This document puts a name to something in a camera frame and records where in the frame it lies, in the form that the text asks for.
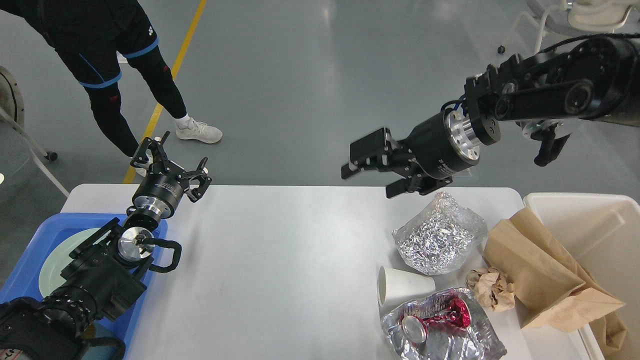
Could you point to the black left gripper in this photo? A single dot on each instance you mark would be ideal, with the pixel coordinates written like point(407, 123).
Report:
point(161, 191)

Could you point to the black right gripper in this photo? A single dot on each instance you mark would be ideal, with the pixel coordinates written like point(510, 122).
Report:
point(427, 159)

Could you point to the pale green plate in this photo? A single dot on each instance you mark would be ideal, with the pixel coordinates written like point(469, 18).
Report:
point(49, 277)

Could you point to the brown paper bag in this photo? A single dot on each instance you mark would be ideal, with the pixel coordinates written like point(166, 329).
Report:
point(557, 290)

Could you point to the teal mug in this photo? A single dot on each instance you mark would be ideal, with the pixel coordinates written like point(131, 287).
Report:
point(98, 335)

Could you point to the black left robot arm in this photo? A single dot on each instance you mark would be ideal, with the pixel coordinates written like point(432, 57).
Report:
point(104, 278)

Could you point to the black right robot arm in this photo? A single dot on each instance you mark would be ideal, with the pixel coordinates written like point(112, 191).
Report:
point(590, 77)

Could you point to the crumpled aluminium foil ball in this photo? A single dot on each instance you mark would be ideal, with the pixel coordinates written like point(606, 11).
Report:
point(439, 239)

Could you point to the white paper cup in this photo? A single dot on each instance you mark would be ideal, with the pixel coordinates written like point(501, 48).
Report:
point(395, 286)

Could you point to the crumpled brown paper ball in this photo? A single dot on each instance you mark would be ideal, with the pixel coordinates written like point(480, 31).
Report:
point(492, 288)

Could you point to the person in black clothes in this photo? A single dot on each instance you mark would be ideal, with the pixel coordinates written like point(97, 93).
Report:
point(88, 36)

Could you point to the crushed red soda can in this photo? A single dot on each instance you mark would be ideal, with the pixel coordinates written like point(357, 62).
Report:
point(456, 314)

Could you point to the flat crumpled foil sheet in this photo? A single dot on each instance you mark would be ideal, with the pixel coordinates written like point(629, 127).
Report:
point(479, 341)

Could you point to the white plastic bin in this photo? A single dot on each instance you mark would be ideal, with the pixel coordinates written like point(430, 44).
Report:
point(602, 232)

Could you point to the white wheeled chair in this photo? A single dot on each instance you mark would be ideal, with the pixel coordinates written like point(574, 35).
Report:
point(571, 18)

